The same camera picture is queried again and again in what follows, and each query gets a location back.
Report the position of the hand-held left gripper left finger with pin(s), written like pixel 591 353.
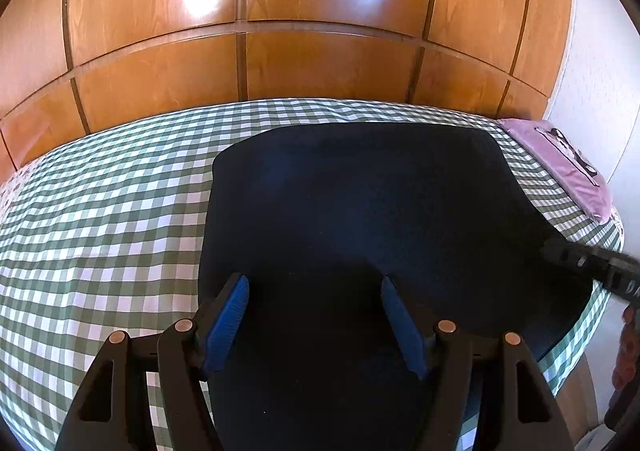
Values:
pixel 227 326

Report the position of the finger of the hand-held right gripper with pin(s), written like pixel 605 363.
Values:
pixel 590 263

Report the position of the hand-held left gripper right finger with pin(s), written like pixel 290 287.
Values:
pixel 402 326

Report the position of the black pants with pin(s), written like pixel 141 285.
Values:
pixel 375 206

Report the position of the red patterned cloth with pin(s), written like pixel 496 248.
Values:
pixel 627 356

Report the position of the purple printed pillow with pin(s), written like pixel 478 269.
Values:
pixel 565 166

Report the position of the green checked bed sheet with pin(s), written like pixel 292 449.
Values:
pixel 100 211

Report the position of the wooden bed frame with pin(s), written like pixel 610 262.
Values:
pixel 577 396

